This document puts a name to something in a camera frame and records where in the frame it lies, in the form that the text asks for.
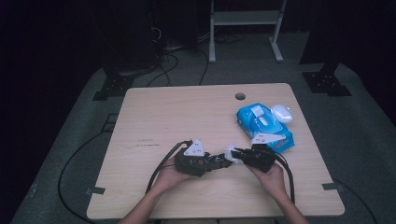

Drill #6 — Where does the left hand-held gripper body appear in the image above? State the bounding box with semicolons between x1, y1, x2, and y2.
174;138;206;177

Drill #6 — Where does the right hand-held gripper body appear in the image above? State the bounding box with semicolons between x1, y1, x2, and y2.
247;133;287;174

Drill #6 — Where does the white wet wipe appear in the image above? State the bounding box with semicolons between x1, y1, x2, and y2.
223;143;245;165

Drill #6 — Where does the blue wet wipes pack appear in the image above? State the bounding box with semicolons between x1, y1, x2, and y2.
236;102;295;154

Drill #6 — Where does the person's left hand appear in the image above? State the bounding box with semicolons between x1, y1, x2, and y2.
155;159;200;195

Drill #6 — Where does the person's right hand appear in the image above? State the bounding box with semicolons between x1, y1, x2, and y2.
247;161;289;202

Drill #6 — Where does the white oval plastic lid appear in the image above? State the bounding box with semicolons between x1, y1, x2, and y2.
270;105;293;124

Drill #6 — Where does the black tape strip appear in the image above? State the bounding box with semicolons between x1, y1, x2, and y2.
321;182;345;191
86;186;106;196

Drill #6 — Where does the black stand base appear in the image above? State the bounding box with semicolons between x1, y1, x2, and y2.
302;63;353;97
92;73;134;101

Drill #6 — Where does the left hand-held gripper black cable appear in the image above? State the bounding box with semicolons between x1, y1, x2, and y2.
146;140;192;194

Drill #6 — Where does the hand-held gripper black cable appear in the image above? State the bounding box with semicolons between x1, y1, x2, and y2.
264;148;296;204
146;140;192;194

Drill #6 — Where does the right hand-held gripper black cable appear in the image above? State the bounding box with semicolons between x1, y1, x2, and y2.
264;148;296;204

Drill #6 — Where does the black floor cable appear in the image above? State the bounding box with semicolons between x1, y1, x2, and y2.
57;130;110;224
332;178;379;224
146;52;180;88
198;48;210;87

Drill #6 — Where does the white metal stand frame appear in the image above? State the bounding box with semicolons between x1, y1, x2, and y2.
208;0;288;63

